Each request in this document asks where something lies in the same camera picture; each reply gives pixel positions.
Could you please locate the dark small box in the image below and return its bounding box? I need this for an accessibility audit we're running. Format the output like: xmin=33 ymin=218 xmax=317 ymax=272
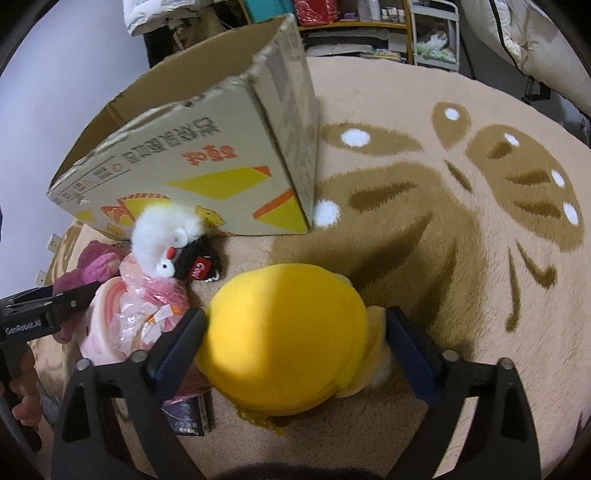
xmin=161 ymin=393 xmax=216 ymax=437

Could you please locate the cream pillow with black piping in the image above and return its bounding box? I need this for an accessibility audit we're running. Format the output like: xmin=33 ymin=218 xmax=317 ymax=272
xmin=462 ymin=0 xmax=591 ymax=109

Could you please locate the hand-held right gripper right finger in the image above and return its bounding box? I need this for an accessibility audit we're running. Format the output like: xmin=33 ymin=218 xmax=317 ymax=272
xmin=382 ymin=306 xmax=542 ymax=480

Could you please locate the person's left hand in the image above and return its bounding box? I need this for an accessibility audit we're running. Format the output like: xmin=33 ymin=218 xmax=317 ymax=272
xmin=1 ymin=345 xmax=62 ymax=432

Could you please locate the wooden shelf unit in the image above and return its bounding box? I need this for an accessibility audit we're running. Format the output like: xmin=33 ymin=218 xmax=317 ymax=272
xmin=238 ymin=0 xmax=414 ymax=63

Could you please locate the magenta plush bear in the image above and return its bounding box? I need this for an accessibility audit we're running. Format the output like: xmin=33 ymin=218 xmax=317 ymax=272
xmin=52 ymin=240 xmax=126 ymax=343

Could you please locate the beige patterned fluffy rug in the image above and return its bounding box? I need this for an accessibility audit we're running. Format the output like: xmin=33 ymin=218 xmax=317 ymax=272
xmin=32 ymin=55 xmax=591 ymax=480

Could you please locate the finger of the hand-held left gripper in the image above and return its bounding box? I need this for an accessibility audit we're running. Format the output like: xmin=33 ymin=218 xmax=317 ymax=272
xmin=50 ymin=281 xmax=100 ymax=325

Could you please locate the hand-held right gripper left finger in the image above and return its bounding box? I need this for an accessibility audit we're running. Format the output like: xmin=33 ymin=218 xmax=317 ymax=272
xmin=51 ymin=306 xmax=208 ymax=480

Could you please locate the printed cardboard box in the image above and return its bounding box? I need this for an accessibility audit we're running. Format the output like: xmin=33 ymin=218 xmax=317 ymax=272
xmin=46 ymin=14 xmax=320 ymax=239

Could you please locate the red bag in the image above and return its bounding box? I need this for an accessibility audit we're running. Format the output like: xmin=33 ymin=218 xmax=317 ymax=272
xmin=294 ymin=0 xmax=342 ymax=26

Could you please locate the white quilted bedding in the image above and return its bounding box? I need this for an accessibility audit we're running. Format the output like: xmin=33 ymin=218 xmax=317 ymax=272
xmin=122 ymin=0 xmax=241 ymax=38

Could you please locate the white trolley cart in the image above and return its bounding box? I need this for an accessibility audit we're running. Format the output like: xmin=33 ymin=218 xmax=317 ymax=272
xmin=410 ymin=0 xmax=462 ymax=72

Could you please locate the white and black plush penguin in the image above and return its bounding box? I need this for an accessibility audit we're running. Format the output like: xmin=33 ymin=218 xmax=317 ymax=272
xmin=129 ymin=205 xmax=225 ymax=282

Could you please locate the pink plush in plastic bag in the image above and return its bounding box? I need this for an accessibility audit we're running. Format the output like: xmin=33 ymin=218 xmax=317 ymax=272
xmin=79 ymin=257 xmax=209 ymax=398

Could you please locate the yellow plush toy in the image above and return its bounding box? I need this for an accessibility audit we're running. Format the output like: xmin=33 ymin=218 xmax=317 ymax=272
xmin=194 ymin=263 xmax=394 ymax=426

